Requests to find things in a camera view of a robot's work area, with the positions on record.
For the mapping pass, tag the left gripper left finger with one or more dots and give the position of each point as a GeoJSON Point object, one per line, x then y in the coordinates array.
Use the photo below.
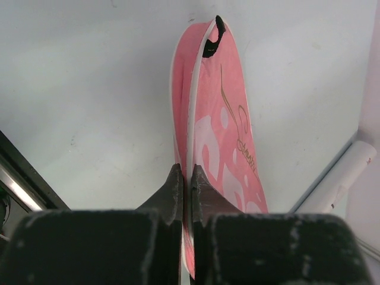
{"type": "Point", "coordinates": [140, 246]}

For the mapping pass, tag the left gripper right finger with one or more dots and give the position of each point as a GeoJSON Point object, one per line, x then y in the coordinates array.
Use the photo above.
{"type": "Point", "coordinates": [232, 247]}

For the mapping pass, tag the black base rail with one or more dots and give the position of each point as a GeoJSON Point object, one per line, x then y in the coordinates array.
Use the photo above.
{"type": "Point", "coordinates": [23, 183]}

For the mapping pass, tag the pink racket cover bag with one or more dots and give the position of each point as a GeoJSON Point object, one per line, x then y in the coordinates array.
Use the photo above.
{"type": "Point", "coordinates": [211, 124]}

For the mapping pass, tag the translucent shuttlecock tube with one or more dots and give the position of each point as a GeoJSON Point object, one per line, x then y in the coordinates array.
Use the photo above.
{"type": "Point", "coordinates": [336, 183]}

